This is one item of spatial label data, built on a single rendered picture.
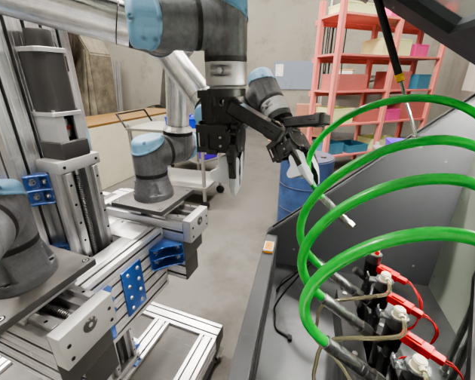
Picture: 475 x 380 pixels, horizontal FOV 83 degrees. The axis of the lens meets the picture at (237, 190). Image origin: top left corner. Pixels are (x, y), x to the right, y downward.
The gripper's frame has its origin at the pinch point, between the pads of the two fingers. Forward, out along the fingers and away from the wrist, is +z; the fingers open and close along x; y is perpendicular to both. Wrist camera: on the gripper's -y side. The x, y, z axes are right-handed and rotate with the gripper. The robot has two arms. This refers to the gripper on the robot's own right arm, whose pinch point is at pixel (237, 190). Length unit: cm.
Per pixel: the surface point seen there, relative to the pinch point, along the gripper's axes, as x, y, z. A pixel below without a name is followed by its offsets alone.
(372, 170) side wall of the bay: -31.5, -33.2, 3.1
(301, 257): 16.2, -13.9, 3.0
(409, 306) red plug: 10.8, -32.2, 13.5
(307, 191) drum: -184, -21, 74
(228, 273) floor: -117, 36, 124
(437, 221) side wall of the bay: -31, -54, 18
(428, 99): -6.2, -33.4, -18.3
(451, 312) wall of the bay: -17, -57, 38
